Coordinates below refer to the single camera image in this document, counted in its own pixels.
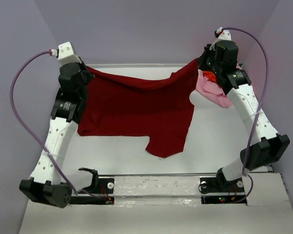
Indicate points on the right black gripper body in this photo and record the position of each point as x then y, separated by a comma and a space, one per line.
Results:
204, 59

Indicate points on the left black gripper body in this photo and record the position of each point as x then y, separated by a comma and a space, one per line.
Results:
85, 73

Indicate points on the dark red t shirt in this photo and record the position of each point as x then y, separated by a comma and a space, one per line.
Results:
133, 107

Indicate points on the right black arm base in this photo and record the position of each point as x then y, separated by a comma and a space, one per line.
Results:
214, 193

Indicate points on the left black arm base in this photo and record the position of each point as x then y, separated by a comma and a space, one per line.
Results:
96, 194

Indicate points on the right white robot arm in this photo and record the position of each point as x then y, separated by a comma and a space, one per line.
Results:
265, 145

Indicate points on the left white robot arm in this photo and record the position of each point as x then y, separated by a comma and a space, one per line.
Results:
47, 184

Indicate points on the orange t shirt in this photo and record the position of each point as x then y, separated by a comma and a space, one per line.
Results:
210, 75

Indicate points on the pink t shirt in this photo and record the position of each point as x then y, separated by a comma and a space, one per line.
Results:
212, 91

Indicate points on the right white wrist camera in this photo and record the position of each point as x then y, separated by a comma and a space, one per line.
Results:
220, 34

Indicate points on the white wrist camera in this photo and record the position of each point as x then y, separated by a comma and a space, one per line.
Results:
220, 34
65, 54

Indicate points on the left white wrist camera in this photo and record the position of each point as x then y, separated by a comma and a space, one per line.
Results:
65, 54

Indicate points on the front metal rail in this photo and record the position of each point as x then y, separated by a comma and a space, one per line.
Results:
175, 174

